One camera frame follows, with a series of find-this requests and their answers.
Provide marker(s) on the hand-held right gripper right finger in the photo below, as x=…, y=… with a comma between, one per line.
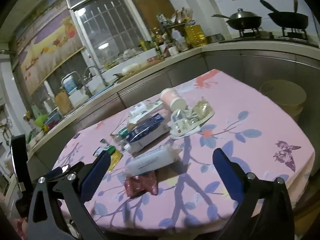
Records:
x=225, y=177

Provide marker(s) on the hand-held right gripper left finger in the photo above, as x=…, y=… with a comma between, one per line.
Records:
x=97, y=177

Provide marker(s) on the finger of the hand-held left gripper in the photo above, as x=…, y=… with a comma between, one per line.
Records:
x=53, y=173

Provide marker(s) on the yellow green packet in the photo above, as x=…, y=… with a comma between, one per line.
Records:
x=112, y=155

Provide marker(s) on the maroon foil wrapper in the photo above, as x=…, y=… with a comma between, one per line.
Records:
x=140, y=183

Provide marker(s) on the clear plastic bottle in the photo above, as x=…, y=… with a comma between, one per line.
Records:
x=120, y=140

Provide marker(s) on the white plastic packet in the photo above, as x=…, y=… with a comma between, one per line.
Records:
x=150, y=161

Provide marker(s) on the white towel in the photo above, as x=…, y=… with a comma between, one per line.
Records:
x=180, y=133

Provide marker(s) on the blue white carton box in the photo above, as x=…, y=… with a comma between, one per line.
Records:
x=147, y=132

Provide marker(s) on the silver printed wrapper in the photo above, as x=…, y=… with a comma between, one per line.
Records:
x=183, y=121

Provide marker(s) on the golden foil wrapper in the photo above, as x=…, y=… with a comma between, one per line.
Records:
x=203, y=110

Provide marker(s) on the beige trash bin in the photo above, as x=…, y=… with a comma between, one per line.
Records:
x=282, y=105

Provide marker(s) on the pink paper cup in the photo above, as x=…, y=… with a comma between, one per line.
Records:
x=170, y=97

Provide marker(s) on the green plastic container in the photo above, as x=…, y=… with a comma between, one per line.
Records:
x=41, y=120

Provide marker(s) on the pink floral tablecloth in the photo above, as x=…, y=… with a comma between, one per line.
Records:
x=250, y=130

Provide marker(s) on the wooden cutting board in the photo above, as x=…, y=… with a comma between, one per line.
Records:
x=62, y=102

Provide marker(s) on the blue white container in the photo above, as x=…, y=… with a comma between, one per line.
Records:
x=70, y=86

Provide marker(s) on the steel faucet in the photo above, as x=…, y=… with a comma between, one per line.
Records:
x=87, y=69

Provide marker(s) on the white radish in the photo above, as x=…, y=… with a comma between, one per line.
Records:
x=131, y=68

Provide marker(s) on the stainless kitchen cabinet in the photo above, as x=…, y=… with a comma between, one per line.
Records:
x=225, y=60

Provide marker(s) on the steel bowl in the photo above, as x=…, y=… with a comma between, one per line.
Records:
x=215, y=38

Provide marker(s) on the black gas stove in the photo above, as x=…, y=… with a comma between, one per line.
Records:
x=250, y=36

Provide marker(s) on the yellow cooking oil bottle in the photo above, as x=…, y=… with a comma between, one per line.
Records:
x=195, y=35

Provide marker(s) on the row of condiment bottles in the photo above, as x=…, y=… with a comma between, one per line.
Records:
x=157, y=42

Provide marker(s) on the barred window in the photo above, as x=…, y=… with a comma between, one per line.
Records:
x=110, y=30

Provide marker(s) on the white plastic jug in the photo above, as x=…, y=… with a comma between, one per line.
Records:
x=178, y=36

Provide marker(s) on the lidded steel wok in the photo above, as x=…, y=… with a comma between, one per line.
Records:
x=243, y=21

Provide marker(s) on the crumpled food bags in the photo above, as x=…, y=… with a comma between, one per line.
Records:
x=181, y=15

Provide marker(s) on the black wok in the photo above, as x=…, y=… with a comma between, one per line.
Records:
x=287, y=20

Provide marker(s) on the wooden cabinet door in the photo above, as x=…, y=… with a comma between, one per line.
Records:
x=152, y=12

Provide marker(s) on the printed wall poster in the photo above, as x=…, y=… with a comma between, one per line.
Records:
x=50, y=42

